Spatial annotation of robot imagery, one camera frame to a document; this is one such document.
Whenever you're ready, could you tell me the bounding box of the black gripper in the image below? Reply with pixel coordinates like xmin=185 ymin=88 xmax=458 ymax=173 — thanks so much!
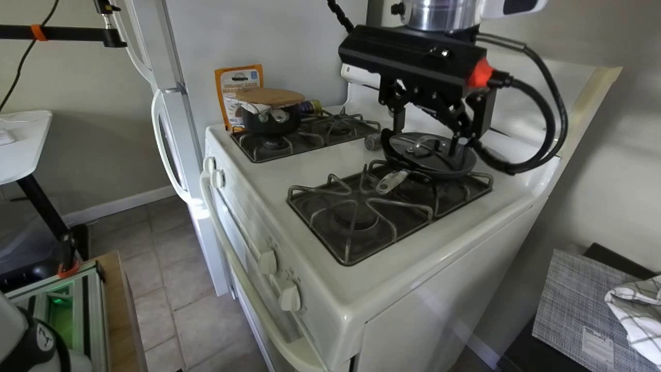
xmin=378 ymin=69 xmax=493 ymax=158

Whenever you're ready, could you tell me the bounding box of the metal stove burner grate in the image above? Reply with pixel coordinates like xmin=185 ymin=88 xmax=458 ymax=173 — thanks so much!
xmin=230 ymin=110 xmax=382 ymax=165
xmin=285 ymin=145 xmax=495 ymax=269

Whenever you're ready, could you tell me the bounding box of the white gas stove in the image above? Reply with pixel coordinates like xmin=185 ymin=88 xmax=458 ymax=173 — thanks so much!
xmin=198 ymin=58 xmax=627 ymax=372

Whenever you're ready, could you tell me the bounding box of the black cooking pot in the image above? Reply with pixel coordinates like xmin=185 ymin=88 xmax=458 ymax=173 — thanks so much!
xmin=240 ymin=101 xmax=303 ymax=140

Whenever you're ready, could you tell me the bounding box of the round wooden lid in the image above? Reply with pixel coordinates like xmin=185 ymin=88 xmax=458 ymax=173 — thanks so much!
xmin=234 ymin=87 xmax=307 ymax=112

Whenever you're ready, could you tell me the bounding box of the white plastic packet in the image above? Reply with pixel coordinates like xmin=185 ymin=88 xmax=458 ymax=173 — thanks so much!
xmin=223 ymin=92 xmax=258 ymax=132

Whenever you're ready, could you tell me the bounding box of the orange white card package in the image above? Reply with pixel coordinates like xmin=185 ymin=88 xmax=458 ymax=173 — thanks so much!
xmin=214 ymin=61 xmax=267 ymax=132

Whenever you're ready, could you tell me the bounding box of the gray woven placemat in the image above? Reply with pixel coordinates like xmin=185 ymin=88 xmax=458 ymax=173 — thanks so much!
xmin=531 ymin=247 xmax=661 ymax=372

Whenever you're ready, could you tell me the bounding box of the black side table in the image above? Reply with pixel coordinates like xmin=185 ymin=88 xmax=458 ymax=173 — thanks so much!
xmin=499 ymin=241 xmax=661 ymax=372

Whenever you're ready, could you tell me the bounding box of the white refrigerator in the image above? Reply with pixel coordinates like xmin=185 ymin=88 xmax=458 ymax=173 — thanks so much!
xmin=110 ymin=0 xmax=368 ymax=297

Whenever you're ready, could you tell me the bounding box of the white checkered cloth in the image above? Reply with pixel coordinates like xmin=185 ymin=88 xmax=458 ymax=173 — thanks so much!
xmin=604 ymin=272 xmax=661 ymax=367

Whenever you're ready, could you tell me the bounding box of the brown cardboard box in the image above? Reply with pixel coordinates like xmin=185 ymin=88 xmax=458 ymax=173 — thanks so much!
xmin=94 ymin=250 xmax=148 ymax=372

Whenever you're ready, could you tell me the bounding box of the black pole orange tape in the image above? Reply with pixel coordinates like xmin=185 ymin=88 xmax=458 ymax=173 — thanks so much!
xmin=0 ymin=22 xmax=130 ymax=49

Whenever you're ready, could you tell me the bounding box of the orange clamp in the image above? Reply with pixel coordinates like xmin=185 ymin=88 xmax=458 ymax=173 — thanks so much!
xmin=55 ymin=255 xmax=86 ymax=278

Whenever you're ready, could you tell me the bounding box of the black stand leg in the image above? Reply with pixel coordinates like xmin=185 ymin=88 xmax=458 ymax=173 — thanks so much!
xmin=14 ymin=173 xmax=91 ymax=277

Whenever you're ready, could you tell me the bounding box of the white platform board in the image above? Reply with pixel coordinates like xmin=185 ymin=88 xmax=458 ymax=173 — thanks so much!
xmin=0 ymin=110 xmax=55 ymax=188

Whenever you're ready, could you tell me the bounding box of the green object in crate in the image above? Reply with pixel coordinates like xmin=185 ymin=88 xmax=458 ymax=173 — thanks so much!
xmin=43 ymin=290 xmax=77 ymax=346

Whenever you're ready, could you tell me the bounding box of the black and white bag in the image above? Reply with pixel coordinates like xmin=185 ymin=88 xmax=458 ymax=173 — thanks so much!
xmin=0 ymin=290 xmax=74 ymax=372

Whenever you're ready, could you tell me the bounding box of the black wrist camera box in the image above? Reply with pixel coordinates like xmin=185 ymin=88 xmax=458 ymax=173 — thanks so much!
xmin=337 ymin=24 xmax=495 ymax=92

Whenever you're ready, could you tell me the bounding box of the thick black cable orange plug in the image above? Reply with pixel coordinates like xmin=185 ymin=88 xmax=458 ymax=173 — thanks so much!
xmin=467 ymin=31 xmax=572 ymax=178

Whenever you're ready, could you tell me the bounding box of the black spiral wrapped cable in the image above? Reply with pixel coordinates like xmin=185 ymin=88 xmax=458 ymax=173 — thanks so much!
xmin=327 ymin=0 xmax=358 ymax=33

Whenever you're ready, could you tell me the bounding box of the cream oven door handle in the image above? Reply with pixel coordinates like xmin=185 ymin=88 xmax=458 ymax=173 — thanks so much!
xmin=198 ymin=154 xmax=329 ymax=372

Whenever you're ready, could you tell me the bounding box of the white fridge door handle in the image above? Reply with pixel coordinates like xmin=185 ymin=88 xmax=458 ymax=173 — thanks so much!
xmin=110 ymin=0 xmax=164 ymax=90
xmin=148 ymin=88 xmax=195 ymax=202

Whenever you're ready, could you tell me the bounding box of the white frame crate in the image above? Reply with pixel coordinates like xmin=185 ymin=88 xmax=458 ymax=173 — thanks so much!
xmin=3 ymin=265 xmax=111 ymax=372

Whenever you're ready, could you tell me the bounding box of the thin black hanging cable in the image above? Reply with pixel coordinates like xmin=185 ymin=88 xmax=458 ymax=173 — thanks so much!
xmin=0 ymin=0 xmax=63 ymax=112

